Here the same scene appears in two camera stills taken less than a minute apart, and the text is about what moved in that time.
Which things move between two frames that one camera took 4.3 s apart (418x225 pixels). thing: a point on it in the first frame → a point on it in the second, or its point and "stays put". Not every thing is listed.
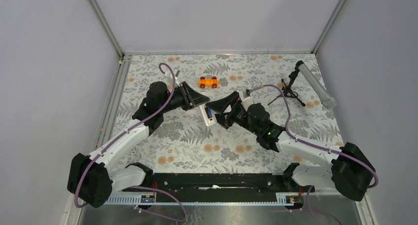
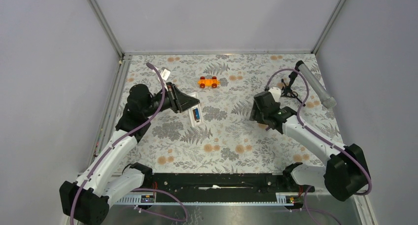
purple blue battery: [209, 112] → [197, 114]
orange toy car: [213, 82] stays put
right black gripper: [226, 119] → [255, 114]
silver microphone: [328, 101] stays put
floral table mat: [183, 144] stays put
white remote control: [208, 115] → [195, 114]
